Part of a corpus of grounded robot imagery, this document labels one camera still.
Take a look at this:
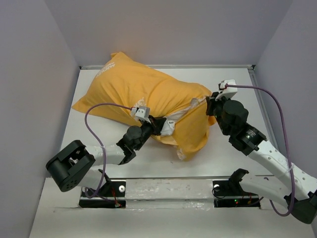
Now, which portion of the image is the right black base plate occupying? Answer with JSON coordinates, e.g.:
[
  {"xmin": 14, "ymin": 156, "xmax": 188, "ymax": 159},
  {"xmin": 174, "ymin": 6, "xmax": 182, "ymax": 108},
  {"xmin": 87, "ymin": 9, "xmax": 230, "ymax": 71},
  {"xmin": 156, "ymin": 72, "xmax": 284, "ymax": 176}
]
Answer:
[{"xmin": 211, "ymin": 169, "xmax": 262, "ymax": 208}]

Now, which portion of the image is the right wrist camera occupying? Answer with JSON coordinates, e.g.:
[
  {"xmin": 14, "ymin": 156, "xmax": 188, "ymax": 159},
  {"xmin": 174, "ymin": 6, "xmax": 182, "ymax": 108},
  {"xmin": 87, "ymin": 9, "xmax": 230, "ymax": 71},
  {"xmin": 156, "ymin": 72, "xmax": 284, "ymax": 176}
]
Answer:
[{"xmin": 215, "ymin": 79, "xmax": 238, "ymax": 101}]

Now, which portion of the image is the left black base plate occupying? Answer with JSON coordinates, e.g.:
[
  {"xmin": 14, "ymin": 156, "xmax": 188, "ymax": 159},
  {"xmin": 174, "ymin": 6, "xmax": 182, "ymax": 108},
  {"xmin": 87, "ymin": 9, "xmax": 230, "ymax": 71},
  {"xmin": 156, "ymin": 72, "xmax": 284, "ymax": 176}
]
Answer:
[{"xmin": 79, "ymin": 174, "xmax": 126, "ymax": 209}]

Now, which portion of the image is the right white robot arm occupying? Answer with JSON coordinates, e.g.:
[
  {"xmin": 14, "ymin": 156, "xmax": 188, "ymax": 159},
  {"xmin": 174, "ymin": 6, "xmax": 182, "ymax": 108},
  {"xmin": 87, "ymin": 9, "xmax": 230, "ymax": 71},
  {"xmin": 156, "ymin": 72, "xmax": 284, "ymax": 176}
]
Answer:
[{"xmin": 206, "ymin": 92, "xmax": 317, "ymax": 224}]

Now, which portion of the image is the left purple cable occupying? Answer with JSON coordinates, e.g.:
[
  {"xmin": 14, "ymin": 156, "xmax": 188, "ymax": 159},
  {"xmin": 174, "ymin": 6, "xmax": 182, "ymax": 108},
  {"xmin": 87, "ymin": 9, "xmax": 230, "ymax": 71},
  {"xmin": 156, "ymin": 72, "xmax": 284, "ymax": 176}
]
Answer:
[{"xmin": 84, "ymin": 103, "xmax": 134, "ymax": 199}]

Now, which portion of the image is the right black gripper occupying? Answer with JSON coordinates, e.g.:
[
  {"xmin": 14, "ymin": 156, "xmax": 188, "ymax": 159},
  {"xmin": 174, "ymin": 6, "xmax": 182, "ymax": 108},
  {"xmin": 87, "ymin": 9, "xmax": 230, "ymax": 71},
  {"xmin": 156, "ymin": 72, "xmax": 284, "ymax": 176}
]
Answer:
[{"xmin": 207, "ymin": 91, "xmax": 233, "ymax": 135}]

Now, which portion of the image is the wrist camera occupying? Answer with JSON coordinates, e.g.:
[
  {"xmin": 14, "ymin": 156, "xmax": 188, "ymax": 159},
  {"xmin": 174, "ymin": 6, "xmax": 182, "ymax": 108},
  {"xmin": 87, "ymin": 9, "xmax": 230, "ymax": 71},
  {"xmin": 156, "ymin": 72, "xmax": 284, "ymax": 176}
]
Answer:
[
  {"xmin": 215, "ymin": 79, "xmax": 238, "ymax": 101},
  {"xmin": 130, "ymin": 106, "xmax": 150, "ymax": 122}
]

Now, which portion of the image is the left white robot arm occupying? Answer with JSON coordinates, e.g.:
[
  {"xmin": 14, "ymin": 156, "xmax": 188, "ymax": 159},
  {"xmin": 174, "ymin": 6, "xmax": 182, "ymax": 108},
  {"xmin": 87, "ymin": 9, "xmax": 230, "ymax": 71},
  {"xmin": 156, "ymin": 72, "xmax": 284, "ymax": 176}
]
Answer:
[{"xmin": 46, "ymin": 116, "xmax": 166, "ymax": 196}]

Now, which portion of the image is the white pillow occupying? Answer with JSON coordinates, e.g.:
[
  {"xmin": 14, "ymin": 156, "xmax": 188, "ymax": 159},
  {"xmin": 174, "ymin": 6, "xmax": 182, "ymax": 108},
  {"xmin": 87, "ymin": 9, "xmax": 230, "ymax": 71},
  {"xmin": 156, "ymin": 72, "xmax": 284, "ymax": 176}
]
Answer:
[{"xmin": 160, "ymin": 98, "xmax": 205, "ymax": 136}]

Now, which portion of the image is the yellow orange pillowcase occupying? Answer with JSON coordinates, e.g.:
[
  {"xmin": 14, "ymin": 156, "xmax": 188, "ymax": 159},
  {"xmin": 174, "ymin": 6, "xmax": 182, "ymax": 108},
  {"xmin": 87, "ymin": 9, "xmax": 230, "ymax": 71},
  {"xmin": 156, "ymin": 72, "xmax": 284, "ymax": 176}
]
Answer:
[{"xmin": 72, "ymin": 52, "xmax": 216, "ymax": 161}]

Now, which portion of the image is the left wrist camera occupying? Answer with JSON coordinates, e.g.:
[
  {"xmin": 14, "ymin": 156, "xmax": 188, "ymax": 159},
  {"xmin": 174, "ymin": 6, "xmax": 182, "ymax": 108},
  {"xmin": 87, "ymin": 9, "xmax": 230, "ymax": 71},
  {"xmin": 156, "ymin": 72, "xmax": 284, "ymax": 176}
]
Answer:
[{"xmin": 130, "ymin": 106, "xmax": 150, "ymax": 122}]

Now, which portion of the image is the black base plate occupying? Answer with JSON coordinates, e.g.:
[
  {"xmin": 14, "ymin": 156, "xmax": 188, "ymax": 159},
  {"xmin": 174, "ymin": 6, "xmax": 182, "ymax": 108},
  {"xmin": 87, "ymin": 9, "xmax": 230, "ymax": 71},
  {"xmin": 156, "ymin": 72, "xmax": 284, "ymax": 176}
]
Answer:
[
  {"xmin": 79, "ymin": 174, "xmax": 126, "ymax": 209},
  {"xmin": 211, "ymin": 169, "xmax": 262, "ymax": 208}
]

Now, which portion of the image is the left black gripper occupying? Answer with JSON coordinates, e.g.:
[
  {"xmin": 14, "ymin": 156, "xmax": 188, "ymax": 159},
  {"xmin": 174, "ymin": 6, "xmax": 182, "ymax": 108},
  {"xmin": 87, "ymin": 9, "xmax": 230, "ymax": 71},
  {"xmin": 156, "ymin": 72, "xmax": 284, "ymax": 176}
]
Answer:
[{"xmin": 133, "ymin": 115, "xmax": 164, "ymax": 151}]

